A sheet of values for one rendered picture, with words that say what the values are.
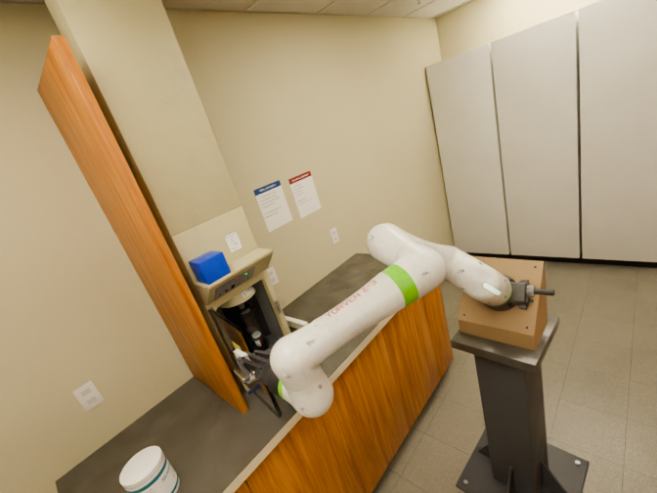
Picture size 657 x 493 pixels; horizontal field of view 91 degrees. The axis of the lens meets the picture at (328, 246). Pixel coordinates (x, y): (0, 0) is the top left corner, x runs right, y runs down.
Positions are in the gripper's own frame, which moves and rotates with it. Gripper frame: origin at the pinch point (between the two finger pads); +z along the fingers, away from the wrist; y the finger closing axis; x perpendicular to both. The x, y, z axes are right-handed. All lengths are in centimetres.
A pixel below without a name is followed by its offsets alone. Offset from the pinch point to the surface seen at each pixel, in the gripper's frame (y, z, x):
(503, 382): -75, -54, 58
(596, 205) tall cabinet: -317, -63, 70
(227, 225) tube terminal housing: -28, 31, -35
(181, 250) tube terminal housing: -7.0, 30.5, -34.0
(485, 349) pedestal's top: -70, -50, 37
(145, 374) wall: 19, 74, 21
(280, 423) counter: -3.3, 3.2, 36.7
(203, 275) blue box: -7.2, 20.4, -24.5
